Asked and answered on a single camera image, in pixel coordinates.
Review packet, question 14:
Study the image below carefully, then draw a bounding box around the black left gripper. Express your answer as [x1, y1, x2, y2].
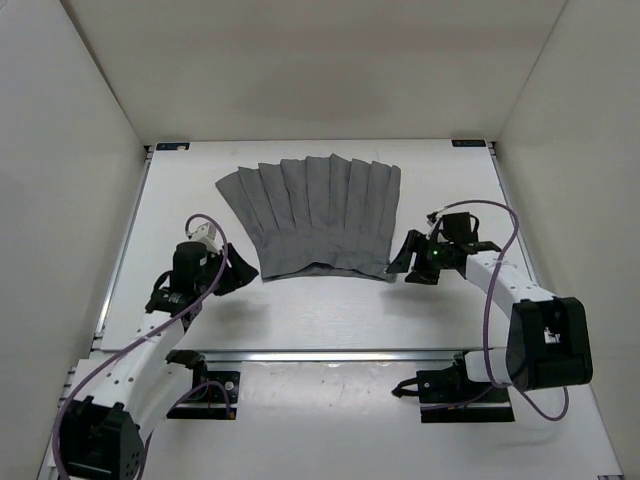
[199, 239, 260, 294]

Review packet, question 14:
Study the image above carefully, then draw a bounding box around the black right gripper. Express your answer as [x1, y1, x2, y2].
[386, 231, 452, 285]

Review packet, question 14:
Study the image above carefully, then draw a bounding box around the grey pleated skirt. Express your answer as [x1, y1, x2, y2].
[216, 154, 401, 283]

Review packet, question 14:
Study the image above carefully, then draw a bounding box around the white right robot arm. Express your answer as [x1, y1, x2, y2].
[387, 212, 593, 401]

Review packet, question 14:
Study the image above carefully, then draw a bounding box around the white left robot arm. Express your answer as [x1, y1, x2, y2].
[53, 241, 258, 479]

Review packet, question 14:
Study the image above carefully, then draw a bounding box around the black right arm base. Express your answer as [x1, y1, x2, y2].
[391, 355, 515, 424]

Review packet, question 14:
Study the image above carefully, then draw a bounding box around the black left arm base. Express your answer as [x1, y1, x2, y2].
[166, 350, 241, 420]

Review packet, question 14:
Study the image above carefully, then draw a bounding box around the blue label right corner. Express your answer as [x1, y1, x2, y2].
[451, 139, 486, 148]

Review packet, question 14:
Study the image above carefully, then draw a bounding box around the blue label corner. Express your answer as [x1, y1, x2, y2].
[155, 142, 190, 151]
[451, 139, 486, 148]

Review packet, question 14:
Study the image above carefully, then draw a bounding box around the blue label left corner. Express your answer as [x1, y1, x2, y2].
[155, 142, 190, 151]

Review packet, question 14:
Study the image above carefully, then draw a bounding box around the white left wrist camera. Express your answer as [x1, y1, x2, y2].
[187, 222, 221, 252]

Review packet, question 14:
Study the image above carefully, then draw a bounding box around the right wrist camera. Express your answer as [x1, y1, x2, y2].
[426, 207, 447, 229]

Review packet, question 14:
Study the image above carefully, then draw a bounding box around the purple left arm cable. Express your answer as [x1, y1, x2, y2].
[49, 213, 239, 480]

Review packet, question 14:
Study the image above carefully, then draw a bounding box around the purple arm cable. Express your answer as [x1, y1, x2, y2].
[49, 213, 239, 480]
[419, 200, 570, 421]

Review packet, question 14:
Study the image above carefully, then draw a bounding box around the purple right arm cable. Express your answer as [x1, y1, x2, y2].
[419, 200, 570, 421]

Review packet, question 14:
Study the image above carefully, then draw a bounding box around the aluminium front table rail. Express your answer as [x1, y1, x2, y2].
[92, 348, 516, 364]

